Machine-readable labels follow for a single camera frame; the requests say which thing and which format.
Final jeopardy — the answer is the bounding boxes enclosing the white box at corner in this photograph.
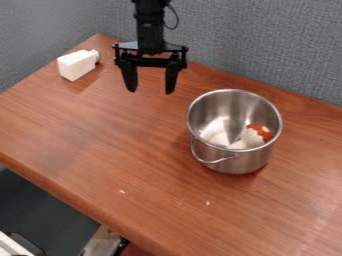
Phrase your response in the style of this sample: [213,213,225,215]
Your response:
[0,231,35,256]

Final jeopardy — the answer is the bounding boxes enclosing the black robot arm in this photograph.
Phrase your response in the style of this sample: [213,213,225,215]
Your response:
[113,0,189,94]

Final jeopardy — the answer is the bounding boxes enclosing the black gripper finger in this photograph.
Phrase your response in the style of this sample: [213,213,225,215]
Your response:
[121,60,138,92]
[166,63,179,94]

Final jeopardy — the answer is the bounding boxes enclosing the table leg frame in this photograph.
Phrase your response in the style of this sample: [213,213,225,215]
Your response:
[81,225,129,256]

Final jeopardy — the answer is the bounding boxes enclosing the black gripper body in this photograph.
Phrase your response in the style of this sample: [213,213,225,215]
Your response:
[113,13,189,70]

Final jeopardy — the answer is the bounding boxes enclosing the shiny metal pot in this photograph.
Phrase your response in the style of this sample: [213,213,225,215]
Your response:
[187,89,284,175]

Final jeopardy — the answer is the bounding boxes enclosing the white toy mushroom red cap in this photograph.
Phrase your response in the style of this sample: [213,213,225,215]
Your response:
[209,123,276,150]

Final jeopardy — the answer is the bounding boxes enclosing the white plastic bottle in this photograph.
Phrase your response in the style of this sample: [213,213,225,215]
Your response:
[58,50,101,82]

